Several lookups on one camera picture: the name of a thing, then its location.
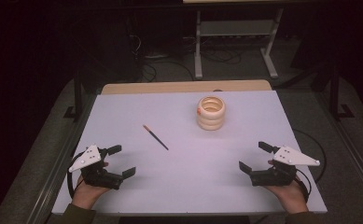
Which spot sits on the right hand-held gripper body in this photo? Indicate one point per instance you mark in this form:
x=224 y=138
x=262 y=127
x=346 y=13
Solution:
x=272 y=177

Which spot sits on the white metal stand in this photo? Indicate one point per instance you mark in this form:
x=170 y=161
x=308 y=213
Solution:
x=198 y=46

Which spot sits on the metal floor rail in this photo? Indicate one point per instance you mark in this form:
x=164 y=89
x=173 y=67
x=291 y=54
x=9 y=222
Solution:
x=56 y=174
x=344 y=140

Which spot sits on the white table mat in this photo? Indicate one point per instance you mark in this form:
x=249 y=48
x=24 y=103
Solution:
x=176 y=174

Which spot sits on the dark pencil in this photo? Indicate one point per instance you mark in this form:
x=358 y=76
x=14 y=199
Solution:
x=156 y=137

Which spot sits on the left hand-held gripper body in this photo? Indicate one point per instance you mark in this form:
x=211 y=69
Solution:
x=100 y=177

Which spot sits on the person's right hand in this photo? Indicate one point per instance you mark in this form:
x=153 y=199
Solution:
x=291 y=197

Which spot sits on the black stand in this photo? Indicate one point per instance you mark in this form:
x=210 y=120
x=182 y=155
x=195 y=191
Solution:
x=334 y=99
x=78 y=99

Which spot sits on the person's left hand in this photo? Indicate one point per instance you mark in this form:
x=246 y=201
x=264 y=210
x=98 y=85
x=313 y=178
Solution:
x=86 y=194

